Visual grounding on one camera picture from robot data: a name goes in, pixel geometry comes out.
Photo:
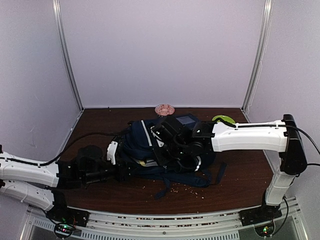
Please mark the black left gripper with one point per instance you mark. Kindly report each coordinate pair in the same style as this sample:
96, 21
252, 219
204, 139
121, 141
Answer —
120, 176

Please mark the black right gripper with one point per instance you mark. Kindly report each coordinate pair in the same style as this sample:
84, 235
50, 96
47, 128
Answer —
162, 159

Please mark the navy blue student backpack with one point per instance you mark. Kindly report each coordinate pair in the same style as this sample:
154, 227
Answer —
137, 144

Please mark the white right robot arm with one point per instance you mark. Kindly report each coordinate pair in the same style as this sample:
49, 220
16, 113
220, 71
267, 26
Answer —
281, 136

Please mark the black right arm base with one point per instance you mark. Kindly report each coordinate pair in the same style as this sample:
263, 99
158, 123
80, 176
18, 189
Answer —
263, 213

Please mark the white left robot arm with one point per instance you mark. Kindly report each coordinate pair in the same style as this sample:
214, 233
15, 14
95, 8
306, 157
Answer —
40, 183

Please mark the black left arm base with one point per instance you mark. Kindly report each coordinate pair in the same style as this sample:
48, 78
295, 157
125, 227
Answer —
60, 212

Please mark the yellow highlighter pen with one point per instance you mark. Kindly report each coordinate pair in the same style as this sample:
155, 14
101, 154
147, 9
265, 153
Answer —
142, 163

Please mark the red blue patterned bowl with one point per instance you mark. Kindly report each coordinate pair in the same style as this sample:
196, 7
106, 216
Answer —
163, 110

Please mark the green plate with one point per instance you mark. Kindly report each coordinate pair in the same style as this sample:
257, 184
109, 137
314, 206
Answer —
223, 117

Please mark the aluminium front rail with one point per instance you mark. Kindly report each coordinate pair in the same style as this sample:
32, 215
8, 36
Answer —
219, 225

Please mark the left aluminium frame post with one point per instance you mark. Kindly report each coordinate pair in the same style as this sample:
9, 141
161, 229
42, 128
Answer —
56, 4

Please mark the aluminium frame post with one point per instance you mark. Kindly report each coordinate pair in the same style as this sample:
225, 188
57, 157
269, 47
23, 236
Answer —
263, 37
56, 4

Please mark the right aluminium frame post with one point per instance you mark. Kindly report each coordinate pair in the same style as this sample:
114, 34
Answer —
263, 37

